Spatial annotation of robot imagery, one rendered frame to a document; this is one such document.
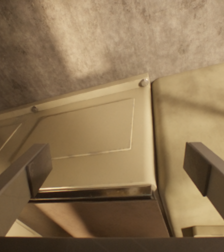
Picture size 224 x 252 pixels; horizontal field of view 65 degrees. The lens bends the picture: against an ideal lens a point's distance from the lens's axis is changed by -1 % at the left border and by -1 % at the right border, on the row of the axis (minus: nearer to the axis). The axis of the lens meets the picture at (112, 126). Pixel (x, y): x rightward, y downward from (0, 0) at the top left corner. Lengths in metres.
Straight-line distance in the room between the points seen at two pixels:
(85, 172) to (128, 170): 0.14
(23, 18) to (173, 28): 0.65
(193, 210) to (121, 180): 0.20
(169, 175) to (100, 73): 0.62
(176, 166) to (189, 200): 0.09
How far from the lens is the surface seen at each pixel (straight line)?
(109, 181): 0.51
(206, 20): 0.88
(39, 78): 1.06
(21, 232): 0.85
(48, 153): 0.17
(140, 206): 0.49
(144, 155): 0.54
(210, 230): 0.63
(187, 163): 0.17
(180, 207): 0.53
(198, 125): 0.60
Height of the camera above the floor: 0.83
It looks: 49 degrees down
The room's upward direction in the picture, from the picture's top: 168 degrees counter-clockwise
